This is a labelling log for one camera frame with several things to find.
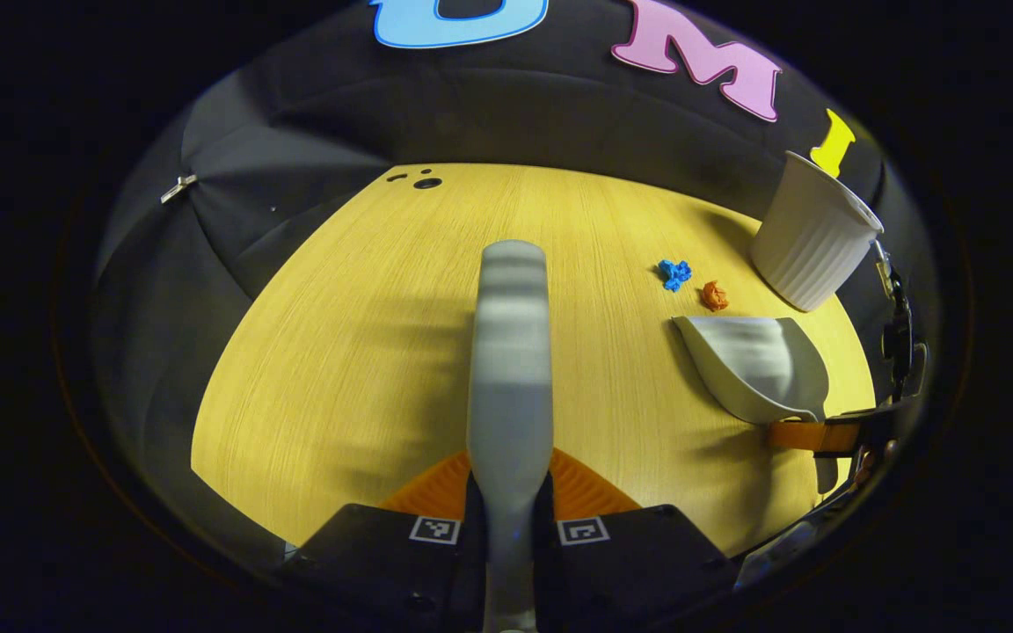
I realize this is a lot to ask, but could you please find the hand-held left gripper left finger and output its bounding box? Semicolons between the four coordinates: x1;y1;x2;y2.
282;450;485;633

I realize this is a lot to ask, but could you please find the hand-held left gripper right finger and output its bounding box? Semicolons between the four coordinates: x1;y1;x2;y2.
531;448;732;633

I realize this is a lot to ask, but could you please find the white plastic dustpan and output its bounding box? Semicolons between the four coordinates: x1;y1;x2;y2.
672;316;842;495

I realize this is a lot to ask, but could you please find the white ribbed garbage bin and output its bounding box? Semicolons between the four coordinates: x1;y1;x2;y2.
750;150;885;313

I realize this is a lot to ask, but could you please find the blue paper scrap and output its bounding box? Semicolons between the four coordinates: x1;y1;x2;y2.
657;258;694;293

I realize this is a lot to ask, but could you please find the yellow wooden desktop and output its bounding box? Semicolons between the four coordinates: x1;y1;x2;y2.
190;163;878;559

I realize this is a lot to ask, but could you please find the silver metal clip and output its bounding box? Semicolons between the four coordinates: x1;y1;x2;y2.
160;173;200;206

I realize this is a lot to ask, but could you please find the black backdrop cloth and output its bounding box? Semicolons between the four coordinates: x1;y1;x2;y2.
91;0;943;564

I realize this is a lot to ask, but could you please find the black cable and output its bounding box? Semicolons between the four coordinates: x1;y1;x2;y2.
874;239;915;405

